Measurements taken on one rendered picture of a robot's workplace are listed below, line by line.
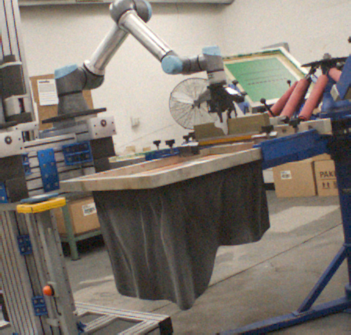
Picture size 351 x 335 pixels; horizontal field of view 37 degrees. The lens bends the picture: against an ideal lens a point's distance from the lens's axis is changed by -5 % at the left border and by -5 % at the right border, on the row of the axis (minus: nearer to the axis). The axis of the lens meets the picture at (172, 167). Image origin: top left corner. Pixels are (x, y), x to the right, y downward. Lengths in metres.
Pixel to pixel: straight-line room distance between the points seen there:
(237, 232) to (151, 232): 0.31
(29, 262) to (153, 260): 0.81
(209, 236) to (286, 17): 5.52
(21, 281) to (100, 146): 0.72
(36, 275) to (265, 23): 5.52
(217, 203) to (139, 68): 5.02
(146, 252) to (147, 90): 5.03
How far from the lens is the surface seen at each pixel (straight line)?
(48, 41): 6.22
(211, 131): 2.30
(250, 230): 2.00
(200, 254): 1.83
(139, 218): 1.87
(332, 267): 2.91
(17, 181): 2.17
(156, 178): 1.61
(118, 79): 6.59
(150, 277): 1.94
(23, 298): 2.59
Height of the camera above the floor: 1.12
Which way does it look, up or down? 4 degrees down
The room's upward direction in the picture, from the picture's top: 10 degrees counter-clockwise
